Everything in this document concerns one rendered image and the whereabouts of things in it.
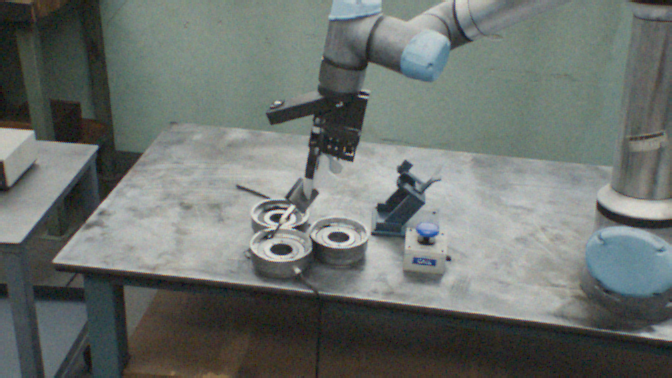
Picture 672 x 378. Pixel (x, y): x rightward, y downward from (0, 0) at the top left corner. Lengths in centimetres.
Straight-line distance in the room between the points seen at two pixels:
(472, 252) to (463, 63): 157
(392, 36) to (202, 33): 189
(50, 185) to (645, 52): 130
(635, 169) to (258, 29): 204
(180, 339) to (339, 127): 56
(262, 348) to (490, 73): 168
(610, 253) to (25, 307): 118
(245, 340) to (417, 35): 71
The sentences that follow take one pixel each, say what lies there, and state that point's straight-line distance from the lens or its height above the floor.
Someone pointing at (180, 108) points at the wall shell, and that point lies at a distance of 314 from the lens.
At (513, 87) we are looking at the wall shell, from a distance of 294.
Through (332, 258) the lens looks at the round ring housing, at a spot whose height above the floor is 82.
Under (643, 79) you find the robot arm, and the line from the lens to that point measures 106.
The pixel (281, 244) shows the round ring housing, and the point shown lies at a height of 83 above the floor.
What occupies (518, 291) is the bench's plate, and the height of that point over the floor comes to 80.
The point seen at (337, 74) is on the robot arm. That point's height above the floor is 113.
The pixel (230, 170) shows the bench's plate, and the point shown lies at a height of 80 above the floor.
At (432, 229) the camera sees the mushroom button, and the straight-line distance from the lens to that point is 131.
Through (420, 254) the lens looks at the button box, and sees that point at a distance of 130.
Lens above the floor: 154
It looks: 28 degrees down
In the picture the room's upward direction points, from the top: 4 degrees clockwise
